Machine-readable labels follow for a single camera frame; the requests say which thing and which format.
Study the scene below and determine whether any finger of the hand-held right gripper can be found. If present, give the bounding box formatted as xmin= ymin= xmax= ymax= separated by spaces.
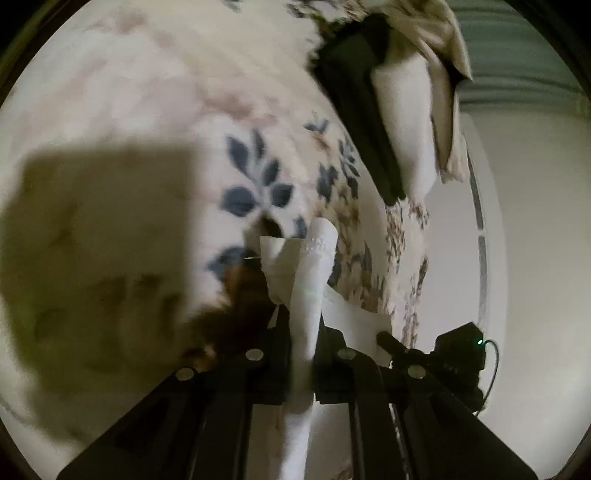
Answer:
xmin=375 ymin=331 xmax=437 ymax=370

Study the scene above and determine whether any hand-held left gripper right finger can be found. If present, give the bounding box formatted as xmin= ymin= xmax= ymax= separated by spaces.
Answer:
xmin=314 ymin=324 xmax=539 ymax=480

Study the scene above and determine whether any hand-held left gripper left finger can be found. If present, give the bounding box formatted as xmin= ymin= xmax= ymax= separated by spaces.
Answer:
xmin=56 ymin=307 xmax=296 ymax=480

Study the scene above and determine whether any white t-shirt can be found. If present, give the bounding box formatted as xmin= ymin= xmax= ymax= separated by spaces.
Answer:
xmin=259 ymin=218 xmax=393 ymax=480

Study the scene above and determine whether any white headboard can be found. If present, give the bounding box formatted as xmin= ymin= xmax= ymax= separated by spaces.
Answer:
xmin=406 ymin=111 xmax=509 ymax=361

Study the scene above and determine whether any white folded garment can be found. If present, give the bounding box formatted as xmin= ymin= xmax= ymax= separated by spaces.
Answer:
xmin=372 ymin=48 xmax=439 ymax=206

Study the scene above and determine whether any black folded garment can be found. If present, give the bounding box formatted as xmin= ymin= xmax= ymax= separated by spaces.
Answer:
xmin=313 ymin=14 xmax=407 ymax=207

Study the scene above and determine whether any floral bed sheet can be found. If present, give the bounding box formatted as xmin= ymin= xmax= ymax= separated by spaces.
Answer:
xmin=0 ymin=0 xmax=432 ymax=480

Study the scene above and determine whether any wide teal striped curtain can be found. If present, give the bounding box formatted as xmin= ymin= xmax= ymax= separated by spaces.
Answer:
xmin=450 ymin=0 xmax=583 ymax=104

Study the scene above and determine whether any beige folded shirt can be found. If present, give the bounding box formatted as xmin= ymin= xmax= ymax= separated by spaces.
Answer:
xmin=369 ymin=0 xmax=474 ymax=185

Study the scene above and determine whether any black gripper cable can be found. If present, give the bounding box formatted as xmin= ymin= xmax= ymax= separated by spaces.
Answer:
xmin=480 ymin=339 xmax=501 ymax=407

